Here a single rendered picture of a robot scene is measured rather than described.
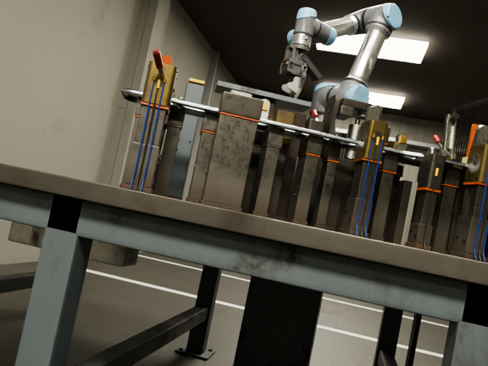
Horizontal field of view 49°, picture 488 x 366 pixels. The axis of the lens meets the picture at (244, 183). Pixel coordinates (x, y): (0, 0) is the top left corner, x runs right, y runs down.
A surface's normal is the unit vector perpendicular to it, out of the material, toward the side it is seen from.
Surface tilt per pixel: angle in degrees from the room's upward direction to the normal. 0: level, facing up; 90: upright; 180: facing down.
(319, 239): 90
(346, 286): 90
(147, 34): 90
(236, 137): 90
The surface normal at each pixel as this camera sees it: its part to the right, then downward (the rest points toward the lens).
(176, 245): -0.18, -0.09
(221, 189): 0.13, -0.03
